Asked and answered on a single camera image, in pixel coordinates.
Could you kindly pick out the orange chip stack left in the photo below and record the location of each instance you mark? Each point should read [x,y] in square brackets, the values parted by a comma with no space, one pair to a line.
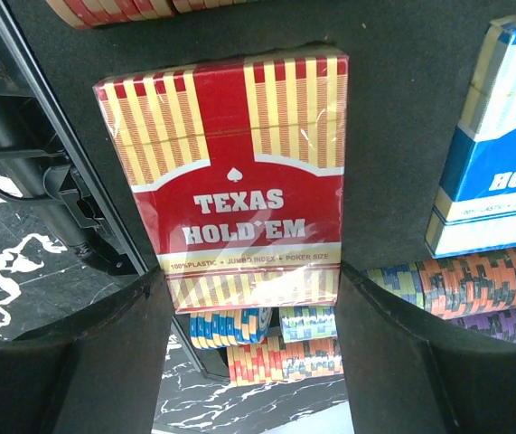
[275,361]

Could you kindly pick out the green chip stack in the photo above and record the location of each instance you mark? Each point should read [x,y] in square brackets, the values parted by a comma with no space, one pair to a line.
[302,323]

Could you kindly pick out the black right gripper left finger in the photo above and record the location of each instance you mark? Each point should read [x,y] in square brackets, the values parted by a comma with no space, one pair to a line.
[98,370]

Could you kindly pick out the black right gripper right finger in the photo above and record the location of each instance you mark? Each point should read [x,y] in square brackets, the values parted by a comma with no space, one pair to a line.
[408,371]

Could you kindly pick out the orange chip stack right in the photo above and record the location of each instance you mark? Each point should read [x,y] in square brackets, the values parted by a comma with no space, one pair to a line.
[456,286]

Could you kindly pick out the black poker chip case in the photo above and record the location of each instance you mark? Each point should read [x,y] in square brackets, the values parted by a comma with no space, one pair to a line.
[410,67]

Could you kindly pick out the blue white card deck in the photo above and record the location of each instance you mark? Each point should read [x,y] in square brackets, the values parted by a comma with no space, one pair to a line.
[475,205]

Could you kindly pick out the blue beige chip stack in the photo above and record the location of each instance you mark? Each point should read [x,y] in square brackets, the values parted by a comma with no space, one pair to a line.
[218,329]

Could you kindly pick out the purple chip stack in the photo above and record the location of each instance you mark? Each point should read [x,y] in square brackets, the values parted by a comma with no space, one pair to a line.
[499,325]

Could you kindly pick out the orange black chip stack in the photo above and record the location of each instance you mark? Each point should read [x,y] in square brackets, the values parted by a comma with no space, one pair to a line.
[85,14]

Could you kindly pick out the red yellow card deck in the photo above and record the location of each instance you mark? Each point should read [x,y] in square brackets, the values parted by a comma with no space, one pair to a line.
[237,170]

